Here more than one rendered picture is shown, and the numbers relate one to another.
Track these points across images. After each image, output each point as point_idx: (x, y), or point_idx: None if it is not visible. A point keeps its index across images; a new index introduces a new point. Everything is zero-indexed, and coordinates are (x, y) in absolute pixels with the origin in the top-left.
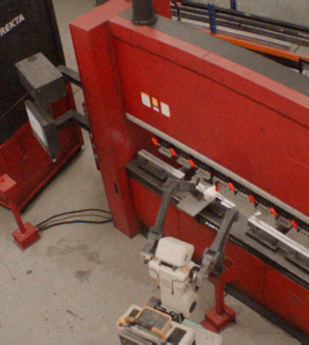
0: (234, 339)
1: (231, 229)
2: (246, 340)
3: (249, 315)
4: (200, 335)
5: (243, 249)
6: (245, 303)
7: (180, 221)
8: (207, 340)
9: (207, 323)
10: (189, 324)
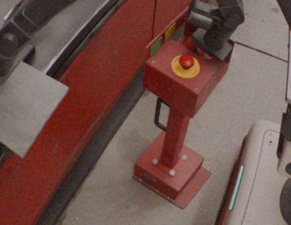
0: (212, 134)
1: (76, 18)
2: (209, 113)
3: (144, 118)
4: (267, 157)
5: (116, 12)
6: (117, 126)
7: None
8: (274, 140)
9: (181, 193)
10: (246, 186)
